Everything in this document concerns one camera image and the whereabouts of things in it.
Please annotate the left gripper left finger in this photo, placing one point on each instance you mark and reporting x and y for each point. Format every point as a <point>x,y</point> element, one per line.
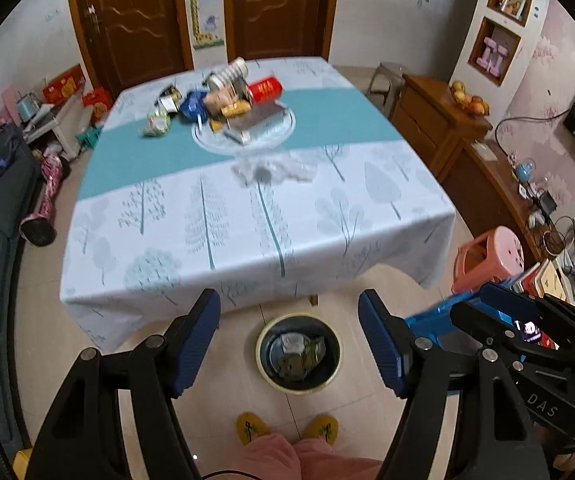
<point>156,373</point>

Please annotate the red gift box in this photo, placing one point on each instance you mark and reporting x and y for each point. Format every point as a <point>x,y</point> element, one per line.
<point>64,86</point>

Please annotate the pink plastic stool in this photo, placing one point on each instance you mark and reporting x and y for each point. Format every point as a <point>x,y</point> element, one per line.
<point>493,256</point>

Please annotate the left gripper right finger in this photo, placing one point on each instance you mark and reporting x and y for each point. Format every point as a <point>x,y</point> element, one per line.
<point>419,372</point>

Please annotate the silver foil box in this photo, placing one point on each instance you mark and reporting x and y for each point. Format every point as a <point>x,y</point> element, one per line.
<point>246,128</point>

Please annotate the clear plastic wrap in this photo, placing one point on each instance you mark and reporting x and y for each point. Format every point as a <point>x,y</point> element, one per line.
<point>273,169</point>

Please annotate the tree-print tablecloth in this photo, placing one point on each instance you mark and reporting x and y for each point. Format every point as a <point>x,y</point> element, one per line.
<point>158,220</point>

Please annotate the brown paper cup carrier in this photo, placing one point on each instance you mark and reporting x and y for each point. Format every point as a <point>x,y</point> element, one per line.
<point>292,367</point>

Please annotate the wooden side cabinet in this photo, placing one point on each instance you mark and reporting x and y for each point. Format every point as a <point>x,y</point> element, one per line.
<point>433,124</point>

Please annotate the wooden door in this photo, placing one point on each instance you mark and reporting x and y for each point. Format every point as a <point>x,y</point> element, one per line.
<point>128,42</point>
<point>278,28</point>

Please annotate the rolled patterned mat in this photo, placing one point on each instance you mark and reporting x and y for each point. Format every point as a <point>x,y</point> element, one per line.
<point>38,228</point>

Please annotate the white paper bag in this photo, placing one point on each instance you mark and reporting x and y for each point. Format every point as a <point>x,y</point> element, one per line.
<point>293,343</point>

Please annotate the right yellow slipper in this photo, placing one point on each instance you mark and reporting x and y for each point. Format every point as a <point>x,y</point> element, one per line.
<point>323,427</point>

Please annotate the yellow slipper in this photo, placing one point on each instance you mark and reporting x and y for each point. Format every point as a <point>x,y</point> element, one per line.
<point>249,427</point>
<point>323,427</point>

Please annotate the fruit bowl with oranges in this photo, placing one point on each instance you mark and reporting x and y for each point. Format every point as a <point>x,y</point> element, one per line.
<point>473,105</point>

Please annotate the right wooden door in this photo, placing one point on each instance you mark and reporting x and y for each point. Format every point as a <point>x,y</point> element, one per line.
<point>278,28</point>

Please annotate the giraffe height chart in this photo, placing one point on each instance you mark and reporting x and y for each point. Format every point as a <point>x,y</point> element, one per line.
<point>206,23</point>

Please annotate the left yellow slipper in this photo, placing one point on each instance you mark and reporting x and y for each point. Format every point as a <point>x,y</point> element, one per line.
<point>249,427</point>

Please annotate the pink trouser legs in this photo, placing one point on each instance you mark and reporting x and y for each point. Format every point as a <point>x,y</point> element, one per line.
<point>273,457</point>

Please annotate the stack of books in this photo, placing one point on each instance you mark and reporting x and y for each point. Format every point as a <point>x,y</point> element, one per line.
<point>544,278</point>

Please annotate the left wooden door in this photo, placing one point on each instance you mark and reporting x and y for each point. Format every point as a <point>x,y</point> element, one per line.
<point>128,42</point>

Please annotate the blue plastic stool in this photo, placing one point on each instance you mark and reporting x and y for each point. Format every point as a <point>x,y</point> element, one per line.
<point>436,324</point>

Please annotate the grey plastic stool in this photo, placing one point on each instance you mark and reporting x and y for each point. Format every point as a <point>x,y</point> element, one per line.
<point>386,85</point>

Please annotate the blue snack packet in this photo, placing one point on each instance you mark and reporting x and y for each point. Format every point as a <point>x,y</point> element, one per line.
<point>193,108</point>

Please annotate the yellow-rimmed black trash bin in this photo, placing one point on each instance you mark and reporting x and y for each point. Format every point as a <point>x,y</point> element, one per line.
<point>268,350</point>

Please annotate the pink dumbbell ornament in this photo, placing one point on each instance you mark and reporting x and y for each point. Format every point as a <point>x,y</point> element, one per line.
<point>493,57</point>

